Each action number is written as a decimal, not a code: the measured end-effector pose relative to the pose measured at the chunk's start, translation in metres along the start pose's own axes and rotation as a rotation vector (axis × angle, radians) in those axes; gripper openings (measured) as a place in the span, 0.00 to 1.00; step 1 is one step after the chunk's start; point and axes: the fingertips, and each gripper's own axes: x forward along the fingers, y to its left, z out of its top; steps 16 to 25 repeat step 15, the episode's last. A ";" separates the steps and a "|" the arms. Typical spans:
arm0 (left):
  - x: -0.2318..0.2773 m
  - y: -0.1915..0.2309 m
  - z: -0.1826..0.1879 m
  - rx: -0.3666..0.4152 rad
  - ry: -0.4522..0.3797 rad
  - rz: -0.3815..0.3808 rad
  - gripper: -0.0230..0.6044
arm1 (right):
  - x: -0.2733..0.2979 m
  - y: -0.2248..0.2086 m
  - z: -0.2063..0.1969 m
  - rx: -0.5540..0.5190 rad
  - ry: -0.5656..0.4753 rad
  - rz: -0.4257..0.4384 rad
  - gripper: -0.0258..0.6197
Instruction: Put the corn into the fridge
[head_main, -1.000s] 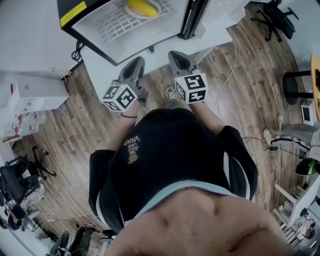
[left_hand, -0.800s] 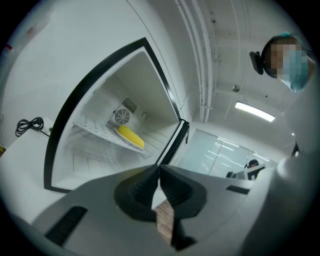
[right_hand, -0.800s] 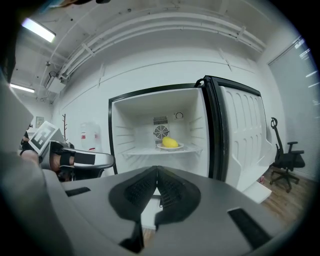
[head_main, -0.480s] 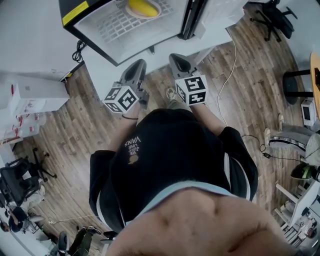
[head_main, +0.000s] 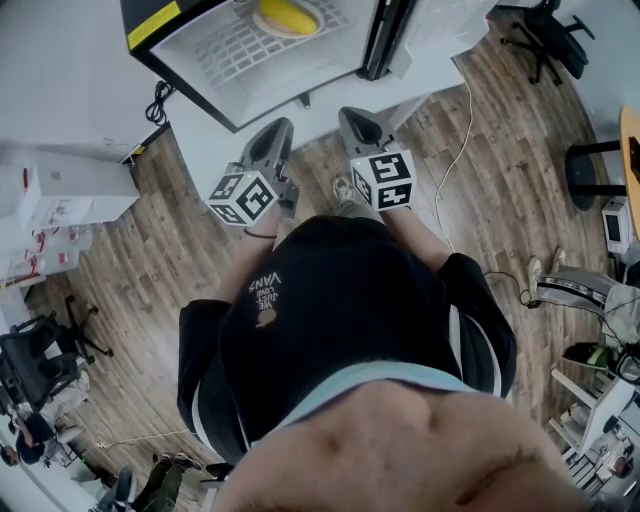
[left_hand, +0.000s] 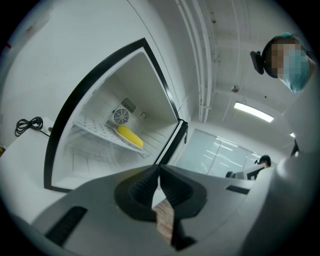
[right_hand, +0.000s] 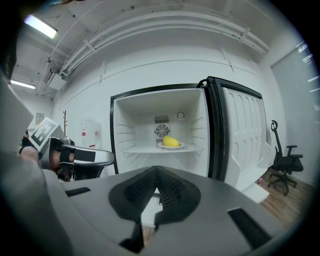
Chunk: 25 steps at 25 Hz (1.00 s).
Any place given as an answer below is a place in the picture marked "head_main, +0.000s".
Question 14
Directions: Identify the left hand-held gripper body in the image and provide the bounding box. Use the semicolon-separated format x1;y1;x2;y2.
204;116;301;229

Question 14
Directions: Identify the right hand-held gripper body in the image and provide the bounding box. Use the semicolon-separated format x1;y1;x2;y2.
338;106;417;214

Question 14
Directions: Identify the yellow corn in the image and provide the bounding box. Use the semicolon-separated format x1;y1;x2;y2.
257;0;324;36

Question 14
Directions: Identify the person's left forearm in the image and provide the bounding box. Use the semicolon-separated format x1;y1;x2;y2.
219;207;282;304

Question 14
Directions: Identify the person's right forearm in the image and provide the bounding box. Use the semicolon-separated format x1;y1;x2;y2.
383;206;457;274

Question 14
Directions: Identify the person's grey shoe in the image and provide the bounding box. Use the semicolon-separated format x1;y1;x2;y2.
331;174;358;211

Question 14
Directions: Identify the person's khaki trouser leg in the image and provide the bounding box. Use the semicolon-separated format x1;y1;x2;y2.
335;198;382;224

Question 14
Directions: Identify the person's black shirt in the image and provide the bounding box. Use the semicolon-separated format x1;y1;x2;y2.
176;214;519;466

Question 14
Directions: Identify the beige plate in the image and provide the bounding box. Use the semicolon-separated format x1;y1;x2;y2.
251;0;327;39

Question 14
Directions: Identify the white cardboard box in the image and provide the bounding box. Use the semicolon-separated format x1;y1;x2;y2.
0;143;142;232

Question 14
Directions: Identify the black round table base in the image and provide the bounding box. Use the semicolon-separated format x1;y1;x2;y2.
564;139;629;211

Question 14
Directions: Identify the small white appliance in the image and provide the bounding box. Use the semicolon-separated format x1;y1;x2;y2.
601;196;635;252

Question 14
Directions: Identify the round wooden table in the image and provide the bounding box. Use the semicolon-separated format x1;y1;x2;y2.
619;104;640;230

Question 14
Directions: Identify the black mesh office chair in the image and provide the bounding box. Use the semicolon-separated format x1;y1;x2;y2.
0;294;115;412

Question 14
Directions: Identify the person's chin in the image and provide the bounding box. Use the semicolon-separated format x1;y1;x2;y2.
213;383;604;512

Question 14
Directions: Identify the white shelf rack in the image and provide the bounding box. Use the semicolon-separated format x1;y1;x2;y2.
546;349;640;492

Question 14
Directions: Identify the white cable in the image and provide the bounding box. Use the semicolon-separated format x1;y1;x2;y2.
433;74;474;254

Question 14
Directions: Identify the black power cable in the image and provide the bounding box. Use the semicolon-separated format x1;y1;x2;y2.
144;79;177;127

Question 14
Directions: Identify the black floor cable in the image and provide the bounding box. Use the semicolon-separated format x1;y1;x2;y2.
483;269;543;310

